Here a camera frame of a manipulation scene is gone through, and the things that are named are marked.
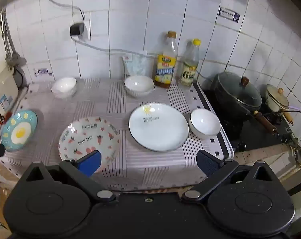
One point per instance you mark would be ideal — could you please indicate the black charger plug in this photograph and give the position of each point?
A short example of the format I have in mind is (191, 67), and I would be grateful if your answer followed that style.
(76, 29)

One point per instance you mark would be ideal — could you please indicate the cooking wine bottle yellow label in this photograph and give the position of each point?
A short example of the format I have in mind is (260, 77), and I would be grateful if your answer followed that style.
(165, 72)

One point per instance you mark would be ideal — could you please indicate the black wok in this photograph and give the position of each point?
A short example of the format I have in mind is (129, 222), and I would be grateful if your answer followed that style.
(225, 104)

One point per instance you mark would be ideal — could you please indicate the black gas stove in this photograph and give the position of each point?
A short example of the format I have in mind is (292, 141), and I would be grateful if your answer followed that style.
(255, 139)

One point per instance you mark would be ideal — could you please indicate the blue plate with egg print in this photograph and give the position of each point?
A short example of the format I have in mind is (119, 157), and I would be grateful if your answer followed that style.
(18, 130)

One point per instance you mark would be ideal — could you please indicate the carrot print glass plate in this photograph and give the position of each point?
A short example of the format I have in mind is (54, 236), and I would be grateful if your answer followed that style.
(88, 139)

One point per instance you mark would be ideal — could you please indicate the metal ladle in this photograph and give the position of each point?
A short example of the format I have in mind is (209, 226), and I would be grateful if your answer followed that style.
(9, 59)
(19, 61)

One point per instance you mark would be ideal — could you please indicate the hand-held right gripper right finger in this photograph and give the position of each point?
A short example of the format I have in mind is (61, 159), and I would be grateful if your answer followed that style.
(207, 161)

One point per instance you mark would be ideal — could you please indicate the blue and white wall sticker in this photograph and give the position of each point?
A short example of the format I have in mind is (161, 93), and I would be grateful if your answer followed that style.
(229, 14)

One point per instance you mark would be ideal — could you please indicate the white plate with sun print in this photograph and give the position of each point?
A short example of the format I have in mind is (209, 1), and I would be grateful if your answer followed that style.
(158, 129)

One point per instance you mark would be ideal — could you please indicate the white rice cooker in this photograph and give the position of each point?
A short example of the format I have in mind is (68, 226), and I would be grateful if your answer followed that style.
(3, 84)

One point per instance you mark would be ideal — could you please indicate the cream enamel pot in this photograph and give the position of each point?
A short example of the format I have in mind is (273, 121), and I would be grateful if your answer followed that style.
(272, 104)

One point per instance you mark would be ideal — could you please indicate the striped white tablecloth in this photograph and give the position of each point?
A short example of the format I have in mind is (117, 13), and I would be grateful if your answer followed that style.
(145, 164)

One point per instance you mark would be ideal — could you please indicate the white wall outlet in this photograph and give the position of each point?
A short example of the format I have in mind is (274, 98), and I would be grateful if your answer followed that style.
(87, 29)

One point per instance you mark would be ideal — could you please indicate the cream pot lid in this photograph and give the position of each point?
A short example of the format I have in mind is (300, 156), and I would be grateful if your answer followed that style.
(277, 95)

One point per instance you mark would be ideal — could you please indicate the small blue wall sticker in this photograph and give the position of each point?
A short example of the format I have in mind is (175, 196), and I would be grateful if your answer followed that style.
(42, 72)

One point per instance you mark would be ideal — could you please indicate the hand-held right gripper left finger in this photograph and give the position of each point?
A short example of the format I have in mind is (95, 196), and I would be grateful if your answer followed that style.
(90, 160)

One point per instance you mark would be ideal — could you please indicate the glass wok lid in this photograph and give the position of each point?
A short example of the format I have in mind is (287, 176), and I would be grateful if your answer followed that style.
(237, 92)

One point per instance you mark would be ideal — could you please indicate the white plastic seasoning bag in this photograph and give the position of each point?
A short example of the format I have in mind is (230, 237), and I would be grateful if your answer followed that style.
(136, 64)

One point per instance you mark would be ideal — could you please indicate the white ribbed bowl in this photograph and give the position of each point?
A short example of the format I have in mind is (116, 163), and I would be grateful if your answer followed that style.
(138, 86)
(204, 123)
(63, 86)

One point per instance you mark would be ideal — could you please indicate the clear vinegar bottle yellow cap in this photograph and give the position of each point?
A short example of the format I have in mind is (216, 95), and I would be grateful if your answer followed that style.
(189, 73)

